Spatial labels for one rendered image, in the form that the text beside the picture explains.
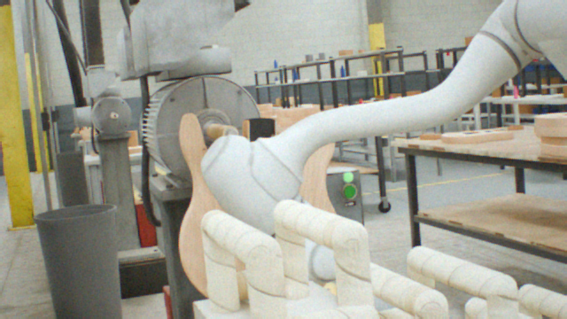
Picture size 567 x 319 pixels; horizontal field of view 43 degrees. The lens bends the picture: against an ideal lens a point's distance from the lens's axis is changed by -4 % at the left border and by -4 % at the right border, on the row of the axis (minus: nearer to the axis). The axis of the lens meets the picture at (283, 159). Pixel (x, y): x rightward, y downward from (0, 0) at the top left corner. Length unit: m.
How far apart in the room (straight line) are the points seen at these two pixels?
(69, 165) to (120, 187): 4.99
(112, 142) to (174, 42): 3.80
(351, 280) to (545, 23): 0.65
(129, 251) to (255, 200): 4.09
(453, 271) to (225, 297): 0.24
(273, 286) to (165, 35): 0.84
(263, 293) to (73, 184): 9.61
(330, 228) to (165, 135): 1.04
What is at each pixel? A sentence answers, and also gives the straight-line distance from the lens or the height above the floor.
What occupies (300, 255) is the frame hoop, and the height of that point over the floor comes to 1.15.
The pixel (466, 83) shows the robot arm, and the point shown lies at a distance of 1.28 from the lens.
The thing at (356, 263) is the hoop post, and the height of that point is 1.18.
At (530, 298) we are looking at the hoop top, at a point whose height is 1.04.
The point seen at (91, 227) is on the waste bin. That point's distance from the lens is 4.31.
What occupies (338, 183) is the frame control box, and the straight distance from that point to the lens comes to 1.77.
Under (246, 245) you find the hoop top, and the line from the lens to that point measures 0.64.
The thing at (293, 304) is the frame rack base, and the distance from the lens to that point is 0.81.
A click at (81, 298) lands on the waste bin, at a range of 4.40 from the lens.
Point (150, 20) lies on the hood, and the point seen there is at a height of 1.48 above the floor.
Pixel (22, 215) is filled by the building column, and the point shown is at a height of 0.15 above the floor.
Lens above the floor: 1.34
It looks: 6 degrees down
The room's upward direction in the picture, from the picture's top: 6 degrees counter-clockwise
